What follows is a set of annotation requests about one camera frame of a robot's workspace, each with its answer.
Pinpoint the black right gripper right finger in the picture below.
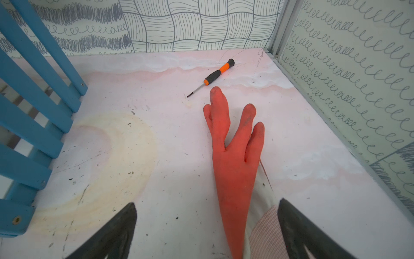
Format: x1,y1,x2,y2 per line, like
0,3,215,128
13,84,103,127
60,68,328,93
278,199,354,259

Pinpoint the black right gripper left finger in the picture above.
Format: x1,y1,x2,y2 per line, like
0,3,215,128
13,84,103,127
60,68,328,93
68,202,137,259

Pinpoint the blue white two-tier rack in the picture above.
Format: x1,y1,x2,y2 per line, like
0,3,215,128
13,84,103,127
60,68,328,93
1,1,87,238

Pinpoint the orange black screwdriver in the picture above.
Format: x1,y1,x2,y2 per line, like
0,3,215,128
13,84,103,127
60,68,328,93
187,59,235,98

